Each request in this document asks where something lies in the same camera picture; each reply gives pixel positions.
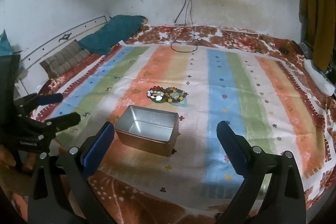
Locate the colourful striped cloth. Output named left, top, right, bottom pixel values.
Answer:
left=35, top=44, right=331, bottom=210

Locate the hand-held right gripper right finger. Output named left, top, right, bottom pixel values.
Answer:
left=216, top=120, right=307, bottom=224

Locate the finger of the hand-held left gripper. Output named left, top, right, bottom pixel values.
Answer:
left=16, top=93, right=64, bottom=109
left=35, top=112, right=81, bottom=133

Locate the pile of mixed beaded bracelets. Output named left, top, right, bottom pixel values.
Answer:
left=146, top=85, right=188, bottom=104

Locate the yellow hanging cloth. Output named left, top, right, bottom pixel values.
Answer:
left=299, top=0, right=336, bottom=71

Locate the teal blanket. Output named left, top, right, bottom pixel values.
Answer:
left=78, top=15, right=149, bottom=54

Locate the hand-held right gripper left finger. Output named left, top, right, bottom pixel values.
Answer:
left=28, top=122, right=116, bottom=224

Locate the white bed headboard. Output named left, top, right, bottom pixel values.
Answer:
left=14, top=16, right=108, bottom=98

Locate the black cable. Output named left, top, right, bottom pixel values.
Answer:
left=168, top=0, right=202, bottom=52

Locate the silver metal tin box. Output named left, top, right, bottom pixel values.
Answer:
left=114, top=105, right=180, bottom=157

